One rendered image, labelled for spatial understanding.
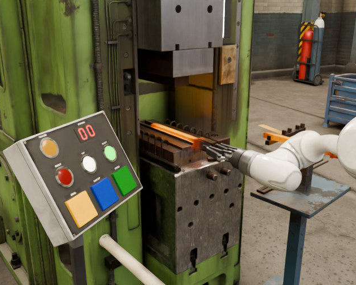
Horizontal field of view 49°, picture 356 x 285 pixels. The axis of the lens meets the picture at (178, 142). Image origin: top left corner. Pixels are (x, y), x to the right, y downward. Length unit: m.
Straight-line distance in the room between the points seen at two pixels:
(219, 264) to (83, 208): 0.96
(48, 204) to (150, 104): 1.08
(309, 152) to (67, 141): 0.76
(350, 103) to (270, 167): 4.19
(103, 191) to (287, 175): 0.57
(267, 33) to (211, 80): 7.65
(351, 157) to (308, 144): 0.60
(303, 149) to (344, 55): 9.62
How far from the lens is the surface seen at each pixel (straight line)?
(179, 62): 1.44
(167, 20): 1.40
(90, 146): 1.16
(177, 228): 1.58
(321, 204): 1.81
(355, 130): 0.75
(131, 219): 1.68
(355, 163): 0.75
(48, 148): 1.06
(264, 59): 9.43
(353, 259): 2.82
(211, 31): 1.54
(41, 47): 1.74
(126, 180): 1.21
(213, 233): 1.74
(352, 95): 5.42
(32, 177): 1.03
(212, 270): 1.85
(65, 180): 1.05
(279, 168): 1.28
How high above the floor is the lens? 1.50
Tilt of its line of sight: 19 degrees down
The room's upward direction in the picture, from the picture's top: straight up
